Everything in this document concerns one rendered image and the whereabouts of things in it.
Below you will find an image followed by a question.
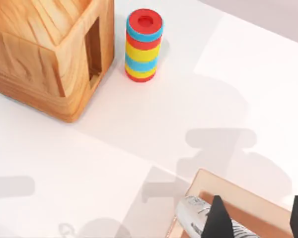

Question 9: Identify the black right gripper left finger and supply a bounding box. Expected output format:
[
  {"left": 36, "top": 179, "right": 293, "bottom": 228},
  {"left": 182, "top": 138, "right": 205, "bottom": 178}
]
[{"left": 200, "top": 195, "right": 235, "bottom": 238}]

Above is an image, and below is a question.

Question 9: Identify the shallow salmon-coloured box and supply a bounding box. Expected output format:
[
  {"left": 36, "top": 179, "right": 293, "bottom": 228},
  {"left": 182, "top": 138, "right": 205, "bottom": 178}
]
[{"left": 165, "top": 168, "right": 297, "bottom": 238}]

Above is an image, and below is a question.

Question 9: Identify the stack of coloured rings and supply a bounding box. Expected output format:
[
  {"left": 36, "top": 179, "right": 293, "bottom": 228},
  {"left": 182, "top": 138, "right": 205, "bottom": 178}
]
[{"left": 125, "top": 8, "right": 165, "bottom": 83}]

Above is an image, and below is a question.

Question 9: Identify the wooden cupboard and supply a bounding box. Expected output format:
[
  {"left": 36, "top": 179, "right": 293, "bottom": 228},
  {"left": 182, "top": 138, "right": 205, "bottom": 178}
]
[{"left": 0, "top": 0, "right": 115, "bottom": 123}]

